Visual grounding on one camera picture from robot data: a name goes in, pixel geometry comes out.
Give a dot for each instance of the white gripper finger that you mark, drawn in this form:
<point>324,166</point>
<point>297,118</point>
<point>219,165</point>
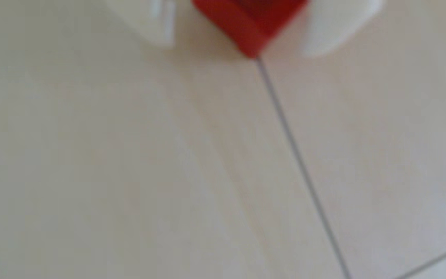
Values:
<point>145,17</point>
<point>343,23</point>

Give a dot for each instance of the red plastic block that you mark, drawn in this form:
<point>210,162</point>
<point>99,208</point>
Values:
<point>246,23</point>

